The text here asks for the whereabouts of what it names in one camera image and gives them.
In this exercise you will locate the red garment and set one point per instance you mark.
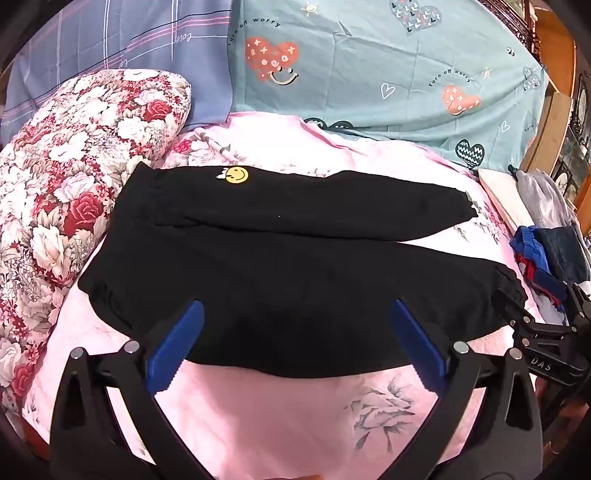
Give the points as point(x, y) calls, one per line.
point(526, 267)

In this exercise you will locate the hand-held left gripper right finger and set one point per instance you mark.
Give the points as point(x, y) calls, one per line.
point(415, 341)

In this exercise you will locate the framed pictures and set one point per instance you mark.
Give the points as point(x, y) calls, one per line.
point(575, 152)

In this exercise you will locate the dark carved wooden frame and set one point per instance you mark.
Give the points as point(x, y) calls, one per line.
point(512, 18)

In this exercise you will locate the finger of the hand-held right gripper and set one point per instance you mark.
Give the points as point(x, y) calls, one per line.
point(547, 362)
point(510, 311)

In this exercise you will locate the cream cloth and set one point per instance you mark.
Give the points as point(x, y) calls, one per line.
point(501, 194)

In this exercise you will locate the teal heart-print blanket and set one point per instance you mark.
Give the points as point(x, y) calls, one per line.
point(369, 69)

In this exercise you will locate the pink floral bed sheet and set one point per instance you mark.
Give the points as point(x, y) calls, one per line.
point(258, 415)

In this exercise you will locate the blue plaid pillow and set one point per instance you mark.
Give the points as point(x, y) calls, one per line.
point(138, 37)

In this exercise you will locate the light grey garment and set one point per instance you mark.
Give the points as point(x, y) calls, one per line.
point(545, 198)

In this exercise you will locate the navy garment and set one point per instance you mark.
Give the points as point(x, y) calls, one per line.
point(561, 251)

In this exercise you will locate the red and white floral quilt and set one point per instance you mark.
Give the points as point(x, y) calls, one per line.
point(69, 161)

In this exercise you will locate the black pants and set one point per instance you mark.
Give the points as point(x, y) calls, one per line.
point(277, 286)

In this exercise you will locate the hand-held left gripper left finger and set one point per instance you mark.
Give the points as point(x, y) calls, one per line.
point(178, 341)

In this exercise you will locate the wooden headboard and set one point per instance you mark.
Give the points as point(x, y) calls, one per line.
point(554, 46)

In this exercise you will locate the blue garment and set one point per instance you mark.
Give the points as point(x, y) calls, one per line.
point(531, 249)

